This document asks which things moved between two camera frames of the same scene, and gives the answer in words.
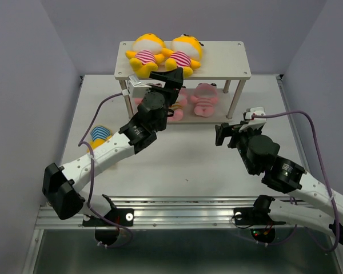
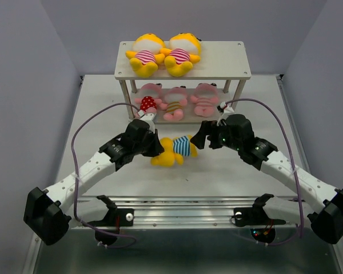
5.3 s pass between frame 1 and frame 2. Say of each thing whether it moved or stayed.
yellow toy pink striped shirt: stayed
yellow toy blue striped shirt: moved
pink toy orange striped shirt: stayed
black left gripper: moved
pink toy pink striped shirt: stayed
